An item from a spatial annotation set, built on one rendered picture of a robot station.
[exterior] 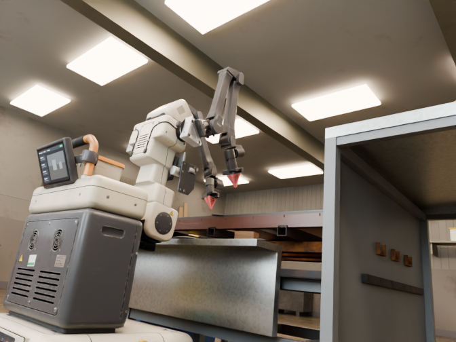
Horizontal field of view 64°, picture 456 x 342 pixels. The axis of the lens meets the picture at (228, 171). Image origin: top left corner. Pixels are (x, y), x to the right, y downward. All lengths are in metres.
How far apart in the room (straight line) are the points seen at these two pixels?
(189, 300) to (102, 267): 0.73
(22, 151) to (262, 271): 7.41
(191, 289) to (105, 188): 0.83
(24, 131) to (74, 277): 7.53
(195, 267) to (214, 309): 0.25
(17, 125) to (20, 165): 0.84
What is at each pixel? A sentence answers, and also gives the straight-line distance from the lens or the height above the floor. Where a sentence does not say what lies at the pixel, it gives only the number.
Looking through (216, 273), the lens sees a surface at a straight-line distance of 1.87.
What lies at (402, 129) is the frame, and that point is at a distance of 1.25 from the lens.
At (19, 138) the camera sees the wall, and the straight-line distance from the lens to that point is 8.68.
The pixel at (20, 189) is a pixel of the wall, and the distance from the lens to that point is 8.53.
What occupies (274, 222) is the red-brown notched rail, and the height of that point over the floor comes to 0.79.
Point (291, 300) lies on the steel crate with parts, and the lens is 9.20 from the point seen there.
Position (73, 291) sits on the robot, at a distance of 1.33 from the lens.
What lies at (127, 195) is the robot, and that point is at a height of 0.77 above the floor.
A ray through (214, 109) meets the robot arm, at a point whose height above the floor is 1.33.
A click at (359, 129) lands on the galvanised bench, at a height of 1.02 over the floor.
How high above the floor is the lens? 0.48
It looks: 18 degrees up
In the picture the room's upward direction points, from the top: 6 degrees clockwise
